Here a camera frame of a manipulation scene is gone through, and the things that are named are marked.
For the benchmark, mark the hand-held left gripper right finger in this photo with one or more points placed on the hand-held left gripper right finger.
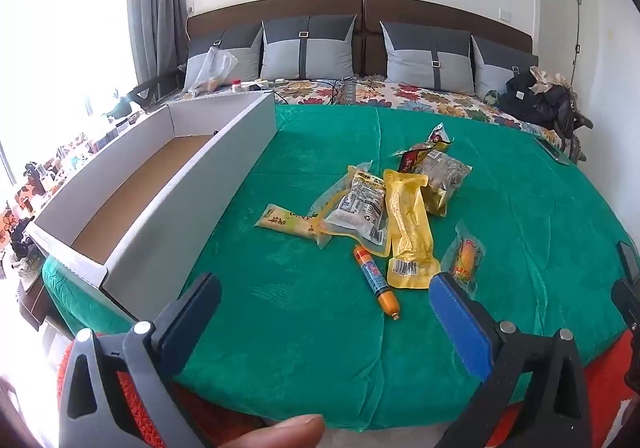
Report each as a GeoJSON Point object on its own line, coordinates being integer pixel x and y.
{"type": "Point", "coordinates": [460, 323]}

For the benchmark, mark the yellow packet with white label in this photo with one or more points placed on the yellow packet with white label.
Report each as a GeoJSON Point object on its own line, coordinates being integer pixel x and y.
{"type": "Point", "coordinates": [357, 208]}

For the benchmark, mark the dark wooden chair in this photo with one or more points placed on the dark wooden chair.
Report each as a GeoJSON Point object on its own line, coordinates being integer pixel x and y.
{"type": "Point", "coordinates": [150, 90]}

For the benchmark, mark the long yellow snack packet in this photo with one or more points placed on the long yellow snack packet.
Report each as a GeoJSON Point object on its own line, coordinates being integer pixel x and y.
{"type": "Point", "coordinates": [407, 228]}

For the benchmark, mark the gold snack packet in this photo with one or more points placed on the gold snack packet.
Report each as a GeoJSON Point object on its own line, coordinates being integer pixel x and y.
{"type": "Point", "coordinates": [445, 172]}

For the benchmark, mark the grey board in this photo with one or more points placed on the grey board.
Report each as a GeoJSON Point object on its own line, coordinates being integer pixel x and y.
{"type": "Point", "coordinates": [200, 198]}

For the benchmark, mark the floral bedsheet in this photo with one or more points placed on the floral bedsheet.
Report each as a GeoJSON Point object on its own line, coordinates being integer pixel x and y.
{"type": "Point", "coordinates": [400, 95]}

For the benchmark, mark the pale yellow snack packet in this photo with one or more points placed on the pale yellow snack packet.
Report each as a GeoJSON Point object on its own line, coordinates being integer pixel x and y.
{"type": "Point", "coordinates": [280, 220]}

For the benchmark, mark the red and yellow snack packet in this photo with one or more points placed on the red and yellow snack packet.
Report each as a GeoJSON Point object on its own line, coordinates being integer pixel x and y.
{"type": "Point", "coordinates": [410, 160]}

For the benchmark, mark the small silver snack packet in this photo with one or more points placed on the small silver snack packet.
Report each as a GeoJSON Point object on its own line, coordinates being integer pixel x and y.
{"type": "Point", "coordinates": [437, 132]}

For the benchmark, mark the white wall outlet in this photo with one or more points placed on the white wall outlet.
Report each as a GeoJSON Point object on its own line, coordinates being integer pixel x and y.
{"type": "Point", "coordinates": [506, 15]}

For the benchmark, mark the black clothes pile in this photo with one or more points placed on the black clothes pile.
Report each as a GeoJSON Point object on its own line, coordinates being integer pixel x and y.
{"type": "Point", "coordinates": [525, 100]}

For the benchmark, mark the person's left hand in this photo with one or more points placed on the person's left hand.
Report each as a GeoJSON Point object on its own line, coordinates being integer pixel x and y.
{"type": "Point", "coordinates": [285, 433]}

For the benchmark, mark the clear packet with orange sausage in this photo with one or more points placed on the clear packet with orange sausage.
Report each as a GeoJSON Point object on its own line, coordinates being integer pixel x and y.
{"type": "Point", "coordinates": [465, 258]}

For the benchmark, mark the brown headboard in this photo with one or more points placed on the brown headboard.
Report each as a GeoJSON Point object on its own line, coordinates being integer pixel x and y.
{"type": "Point", "coordinates": [280, 7]}

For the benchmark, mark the green cloth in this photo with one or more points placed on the green cloth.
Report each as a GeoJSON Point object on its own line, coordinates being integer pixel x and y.
{"type": "Point", "coordinates": [491, 96]}

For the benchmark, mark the white door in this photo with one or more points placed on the white door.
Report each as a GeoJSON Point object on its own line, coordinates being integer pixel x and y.
{"type": "Point", "coordinates": [555, 17]}

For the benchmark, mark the green blanket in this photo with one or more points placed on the green blanket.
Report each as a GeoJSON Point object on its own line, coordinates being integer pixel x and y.
{"type": "Point", "coordinates": [300, 353]}

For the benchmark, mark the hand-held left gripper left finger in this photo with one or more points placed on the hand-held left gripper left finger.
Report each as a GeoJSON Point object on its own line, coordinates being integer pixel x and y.
{"type": "Point", "coordinates": [195, 310]}

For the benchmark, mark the grey two-tone pillow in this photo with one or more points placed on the grey two-tone pillow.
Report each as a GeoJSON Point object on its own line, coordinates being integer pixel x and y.
{"type": "Point", "coordinates": [320, 52]}
{"type": "Point", "coordinates": [495, 67]}
{"type": "Point", "coordinates": [415, 57]}
{"type": "Point", "coordinates": [235, 40]}

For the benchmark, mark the grey tablet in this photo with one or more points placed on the grey tablet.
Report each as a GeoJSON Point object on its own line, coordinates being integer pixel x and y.
{"type": "Point", "coordinates": [550, 150]}

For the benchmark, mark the orange sausage stick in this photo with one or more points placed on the orange sausage stick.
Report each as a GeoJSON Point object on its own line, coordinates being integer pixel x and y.
{"type": "Point", "coordinates": [375, 280]}

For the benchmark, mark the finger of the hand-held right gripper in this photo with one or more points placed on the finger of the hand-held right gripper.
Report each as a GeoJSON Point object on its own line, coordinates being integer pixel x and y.
{"type": "Point", "coordinates": [627, 303]}

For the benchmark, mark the white bottle with red cap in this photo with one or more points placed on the white bottle with red cap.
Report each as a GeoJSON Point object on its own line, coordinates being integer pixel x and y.
{"type": "Point", "coordinates": [236, 87]}

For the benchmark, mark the clear plastic bag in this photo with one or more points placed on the clear plastic bag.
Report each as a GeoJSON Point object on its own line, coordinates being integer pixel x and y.
{"type": "Point", "coordinates": [215, 67]}

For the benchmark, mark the beige cloth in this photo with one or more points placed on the beige cloth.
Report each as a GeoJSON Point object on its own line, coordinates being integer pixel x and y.
{"type": "Point", "coordinates": [547, 77]}

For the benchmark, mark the grey curtain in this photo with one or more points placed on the grey curtain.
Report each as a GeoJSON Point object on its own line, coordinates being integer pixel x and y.
{"type": "Point", "coordinates": [155, 2]}

